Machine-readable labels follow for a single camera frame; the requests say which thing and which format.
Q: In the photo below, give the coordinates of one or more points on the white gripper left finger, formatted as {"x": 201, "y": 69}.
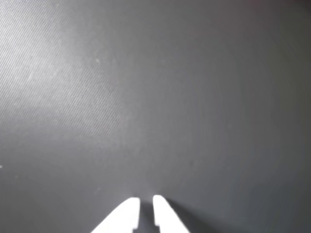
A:
{"x": 126, "y": 216}

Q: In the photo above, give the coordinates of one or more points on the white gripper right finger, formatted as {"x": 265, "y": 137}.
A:
{"x": 166, "y": 216}

